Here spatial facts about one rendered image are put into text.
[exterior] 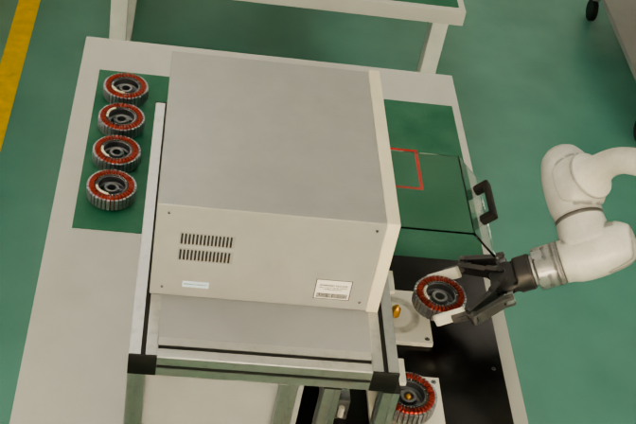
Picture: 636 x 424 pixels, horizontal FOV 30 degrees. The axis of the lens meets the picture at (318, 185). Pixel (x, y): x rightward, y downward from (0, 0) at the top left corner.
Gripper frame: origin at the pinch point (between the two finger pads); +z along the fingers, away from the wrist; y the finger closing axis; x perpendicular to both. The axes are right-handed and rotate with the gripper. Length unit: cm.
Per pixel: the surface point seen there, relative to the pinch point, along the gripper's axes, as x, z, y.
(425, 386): -0.4, 5.6, 22.4
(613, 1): 117, -70, -252
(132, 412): -41, 46, 46
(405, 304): 2.2, 8.1, -3.3
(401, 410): -3.2, 10.2, 28.9
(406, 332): 1.9, 8.6, 5.0
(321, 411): -28, 18, 45
